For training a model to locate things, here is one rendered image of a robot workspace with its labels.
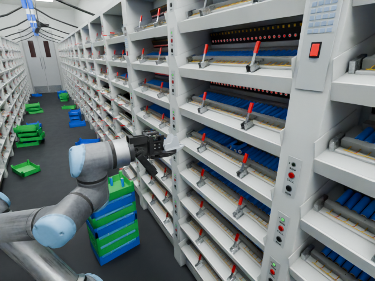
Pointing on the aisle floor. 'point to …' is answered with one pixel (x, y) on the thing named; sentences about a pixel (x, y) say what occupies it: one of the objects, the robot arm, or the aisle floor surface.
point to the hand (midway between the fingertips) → (181, 146)
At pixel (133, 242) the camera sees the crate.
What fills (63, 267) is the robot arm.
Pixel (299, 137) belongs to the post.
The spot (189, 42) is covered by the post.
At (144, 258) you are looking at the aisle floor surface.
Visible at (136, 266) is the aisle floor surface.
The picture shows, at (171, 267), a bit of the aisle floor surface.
